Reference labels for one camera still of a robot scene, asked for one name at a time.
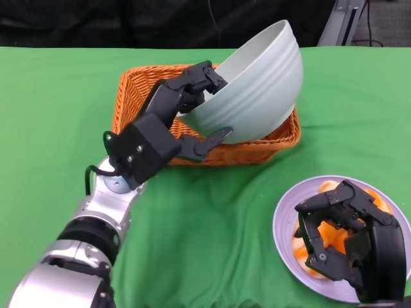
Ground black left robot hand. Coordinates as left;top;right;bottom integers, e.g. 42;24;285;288
137;60;234;163

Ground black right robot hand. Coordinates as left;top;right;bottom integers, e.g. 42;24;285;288
294;179;406;303

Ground orange striped round bun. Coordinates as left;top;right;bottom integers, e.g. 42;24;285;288
293;221;350;280

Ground grey-green bowl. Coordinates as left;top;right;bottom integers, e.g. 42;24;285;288
178;19;304;145

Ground orange wicker basket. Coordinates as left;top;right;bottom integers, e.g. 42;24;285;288
111;64;302;167

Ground lavender plate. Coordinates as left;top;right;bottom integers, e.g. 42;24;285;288
272;175;404;303

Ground black backdrop curtain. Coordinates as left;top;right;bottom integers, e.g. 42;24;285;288
0;0;337;51

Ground green tablecloth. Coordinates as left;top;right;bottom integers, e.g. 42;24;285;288
0;47;411;308

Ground thin black hanging cable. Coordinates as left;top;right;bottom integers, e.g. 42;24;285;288
207;0;223;49

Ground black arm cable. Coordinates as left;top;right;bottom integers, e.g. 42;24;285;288
84;130;120;197

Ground white metal frame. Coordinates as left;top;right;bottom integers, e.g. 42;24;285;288
317;0;365;47

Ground black floor cables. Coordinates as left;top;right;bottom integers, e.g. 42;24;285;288
349;4;383;48

